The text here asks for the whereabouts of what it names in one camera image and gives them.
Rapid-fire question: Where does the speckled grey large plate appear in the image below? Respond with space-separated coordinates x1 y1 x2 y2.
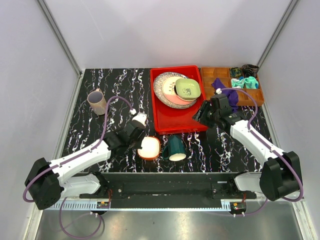
153 72 197 109

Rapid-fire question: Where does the red plastic bin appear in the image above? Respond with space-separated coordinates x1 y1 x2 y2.
150 65 207 135

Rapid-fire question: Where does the wooden compartment organizer tray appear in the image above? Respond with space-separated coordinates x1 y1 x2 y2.
199 66 265 107

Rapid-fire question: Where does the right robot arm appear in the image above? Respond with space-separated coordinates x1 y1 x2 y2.
192 93 304 202

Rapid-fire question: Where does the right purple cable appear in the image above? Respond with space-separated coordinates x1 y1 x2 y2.
217 87 304 217

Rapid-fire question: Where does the brown dark rolled sock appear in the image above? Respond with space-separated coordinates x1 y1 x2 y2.
241 64 259 78

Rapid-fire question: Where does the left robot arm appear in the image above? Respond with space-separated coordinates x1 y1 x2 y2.
23 120 146 210

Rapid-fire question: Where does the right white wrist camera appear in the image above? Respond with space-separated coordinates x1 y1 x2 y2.
216 88 222 95

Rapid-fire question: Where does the purple cloth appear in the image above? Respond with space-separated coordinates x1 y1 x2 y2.
211 78 239 113

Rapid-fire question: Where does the aluminium frame rail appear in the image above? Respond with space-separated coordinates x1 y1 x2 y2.
34 0 84 77

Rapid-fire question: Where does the dark patterned sock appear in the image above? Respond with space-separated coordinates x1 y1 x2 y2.
229 67 243 78

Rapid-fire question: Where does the dark green mug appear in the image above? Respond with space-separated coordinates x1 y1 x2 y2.
162 135 187 162

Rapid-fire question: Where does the purple cable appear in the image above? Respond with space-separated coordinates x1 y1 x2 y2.
22 96 137 238
217 87 304 217

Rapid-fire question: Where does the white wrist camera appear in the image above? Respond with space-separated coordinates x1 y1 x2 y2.
129 108 148 128
216 88 222 95

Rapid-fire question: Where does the iridescent pink cup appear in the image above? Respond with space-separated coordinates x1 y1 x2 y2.
87 88 107 116

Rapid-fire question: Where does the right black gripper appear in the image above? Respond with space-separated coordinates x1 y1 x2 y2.
191 100 220 129

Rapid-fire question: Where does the white mint sock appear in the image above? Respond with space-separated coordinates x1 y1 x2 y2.
230 77 245 89

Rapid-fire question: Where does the orange white square bowl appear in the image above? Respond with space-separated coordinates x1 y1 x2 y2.
137 136 161 161

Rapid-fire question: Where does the pink cream round plate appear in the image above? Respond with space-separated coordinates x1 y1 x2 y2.
162 76 196 106

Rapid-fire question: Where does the green panda square dish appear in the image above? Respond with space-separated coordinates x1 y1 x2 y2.
174 78 201 100

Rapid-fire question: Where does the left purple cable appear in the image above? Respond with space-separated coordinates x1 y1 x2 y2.
22 96 137 238

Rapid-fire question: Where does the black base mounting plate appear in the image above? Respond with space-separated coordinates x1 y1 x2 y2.
80 172 257 211

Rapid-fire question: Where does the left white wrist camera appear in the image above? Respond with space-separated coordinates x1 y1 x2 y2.
129 108 148 128

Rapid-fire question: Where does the mint green sock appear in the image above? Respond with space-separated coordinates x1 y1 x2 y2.
244 76 259 89

